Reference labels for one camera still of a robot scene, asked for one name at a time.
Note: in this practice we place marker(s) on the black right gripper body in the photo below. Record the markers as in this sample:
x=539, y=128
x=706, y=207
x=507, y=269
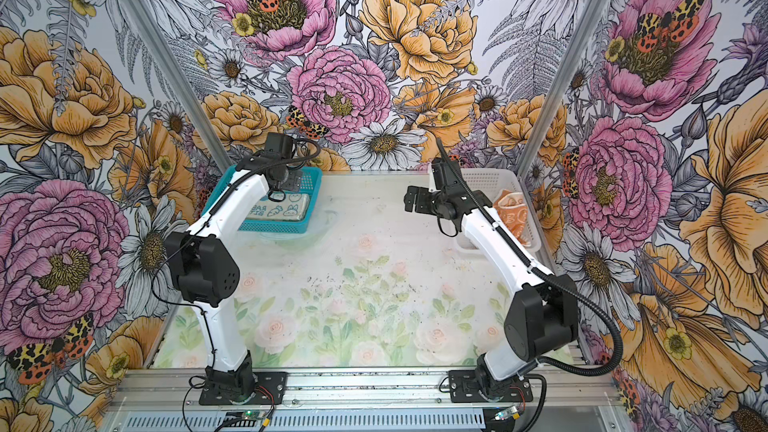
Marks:
x=427, y=202

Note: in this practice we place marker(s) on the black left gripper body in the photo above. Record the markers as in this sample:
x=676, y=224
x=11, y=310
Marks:
x=291, y=182

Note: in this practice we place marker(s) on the white plastic laundry basket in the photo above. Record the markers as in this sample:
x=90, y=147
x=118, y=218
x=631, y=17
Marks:
x=492, y=182

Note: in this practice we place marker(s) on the cream towel blue swirls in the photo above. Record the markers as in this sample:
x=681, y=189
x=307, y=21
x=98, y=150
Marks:
x=292, y=208

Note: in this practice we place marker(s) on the orange and white towel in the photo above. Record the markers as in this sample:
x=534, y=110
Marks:
x=513, y=212

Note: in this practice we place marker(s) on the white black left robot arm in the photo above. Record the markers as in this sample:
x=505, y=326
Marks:
x=206, y=274

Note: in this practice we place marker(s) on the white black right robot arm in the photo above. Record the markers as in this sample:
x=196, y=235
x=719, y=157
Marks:
x=542, y=316

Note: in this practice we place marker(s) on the teal plastic basket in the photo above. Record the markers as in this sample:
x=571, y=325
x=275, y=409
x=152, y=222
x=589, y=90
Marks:
x=235, y=195

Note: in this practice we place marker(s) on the aluminium corner post left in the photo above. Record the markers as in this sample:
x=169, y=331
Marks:
x=152, y=36

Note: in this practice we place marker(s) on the aluminium corner post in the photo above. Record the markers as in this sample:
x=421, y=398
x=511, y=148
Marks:
x=582, y=33
x=152, y=36

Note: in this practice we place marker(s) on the aluminium front rail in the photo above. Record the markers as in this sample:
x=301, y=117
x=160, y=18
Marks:
x=368, y=399

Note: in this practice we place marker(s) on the aluminium corner post right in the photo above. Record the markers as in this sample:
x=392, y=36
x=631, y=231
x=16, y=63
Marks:
x=582, y=33

